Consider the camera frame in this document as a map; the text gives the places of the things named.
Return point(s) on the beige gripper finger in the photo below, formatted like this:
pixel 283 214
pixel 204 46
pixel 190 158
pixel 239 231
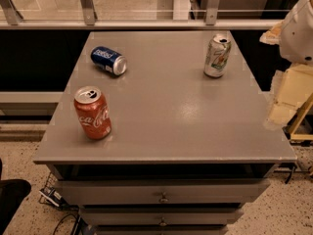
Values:
pixel 289 90
pixel 272 36

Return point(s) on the blue pepsi can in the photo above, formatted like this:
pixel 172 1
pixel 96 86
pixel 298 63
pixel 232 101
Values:
pixel 109 60

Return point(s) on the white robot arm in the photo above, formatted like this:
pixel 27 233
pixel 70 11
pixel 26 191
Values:
pixel 296 39

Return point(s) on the white green soda can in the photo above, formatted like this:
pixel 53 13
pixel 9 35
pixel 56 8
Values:
pixel 218 51

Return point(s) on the red coca-cola can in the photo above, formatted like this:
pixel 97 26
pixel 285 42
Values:
pixel 92 112

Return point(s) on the grey drawer cabinet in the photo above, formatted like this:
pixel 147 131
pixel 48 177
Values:
pixel 199 140

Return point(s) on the top drawer knob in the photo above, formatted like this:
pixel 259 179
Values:
pixel 163 199

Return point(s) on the drawer knob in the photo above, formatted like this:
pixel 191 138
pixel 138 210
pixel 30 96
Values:
pixel 163 199
pixel 162 222

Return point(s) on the metal window railing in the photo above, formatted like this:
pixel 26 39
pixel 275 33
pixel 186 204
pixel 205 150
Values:
pixel 55 14

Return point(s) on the black chair seat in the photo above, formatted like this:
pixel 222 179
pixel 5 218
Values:
pixel 12 193

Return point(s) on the yellow metal frame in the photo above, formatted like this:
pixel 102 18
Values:
pixel 301 114

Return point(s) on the wire basket with items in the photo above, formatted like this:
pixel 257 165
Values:
pixel 49 195

